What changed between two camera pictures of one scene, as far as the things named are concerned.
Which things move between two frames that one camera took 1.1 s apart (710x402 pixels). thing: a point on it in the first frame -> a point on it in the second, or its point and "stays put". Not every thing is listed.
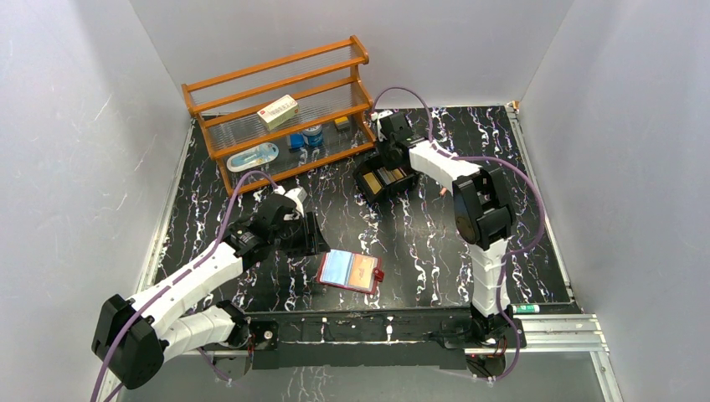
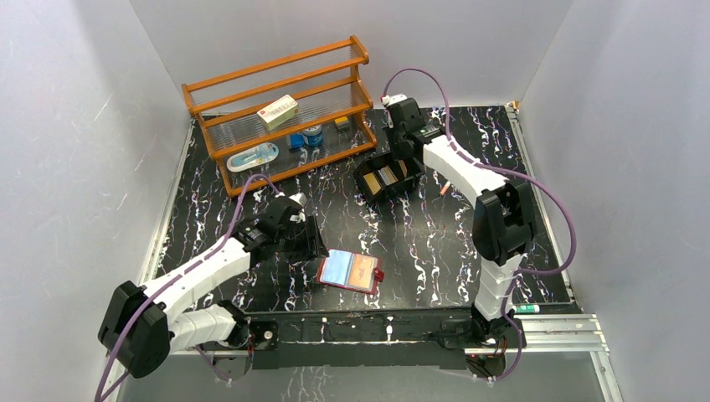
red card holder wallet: x=352 y=270 stays put
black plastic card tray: x=376 y=182 stays put
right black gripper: x=393 y=166 -> x=391 y=131
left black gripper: x=302 y=234 stays put
